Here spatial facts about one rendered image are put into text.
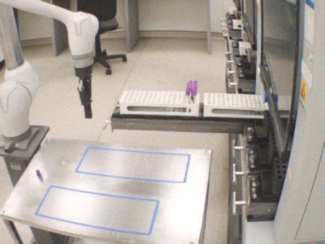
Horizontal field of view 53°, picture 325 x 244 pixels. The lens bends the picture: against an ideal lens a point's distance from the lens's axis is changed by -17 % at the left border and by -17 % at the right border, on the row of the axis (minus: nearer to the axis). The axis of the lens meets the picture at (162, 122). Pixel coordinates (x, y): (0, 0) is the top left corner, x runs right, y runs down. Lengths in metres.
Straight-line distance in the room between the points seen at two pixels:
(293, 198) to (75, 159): 0.72
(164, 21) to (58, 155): 3.90
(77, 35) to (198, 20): 3.67
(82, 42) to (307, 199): 0.97
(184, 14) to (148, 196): 4.05
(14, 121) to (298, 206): 1.15
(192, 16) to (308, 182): 4.23
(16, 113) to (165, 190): 0.74
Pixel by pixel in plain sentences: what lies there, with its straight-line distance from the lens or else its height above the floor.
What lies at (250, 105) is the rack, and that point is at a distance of 1.45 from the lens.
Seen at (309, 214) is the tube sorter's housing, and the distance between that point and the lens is 0.98.
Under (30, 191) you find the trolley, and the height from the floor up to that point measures 0.82.
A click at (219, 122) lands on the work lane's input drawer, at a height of 0.80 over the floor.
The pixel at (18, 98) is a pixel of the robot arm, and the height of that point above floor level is 0.92.
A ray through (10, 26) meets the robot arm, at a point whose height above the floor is 1.20.
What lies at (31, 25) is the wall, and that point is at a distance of 5.63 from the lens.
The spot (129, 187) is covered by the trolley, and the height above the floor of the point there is 0.82.
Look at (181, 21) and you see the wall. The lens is 4.99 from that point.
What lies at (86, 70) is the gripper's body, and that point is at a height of 0.99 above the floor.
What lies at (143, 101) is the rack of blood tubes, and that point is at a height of 0.86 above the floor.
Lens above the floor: 1.53
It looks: 30 degrees down
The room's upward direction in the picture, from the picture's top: 2 degrees counter-clockwise
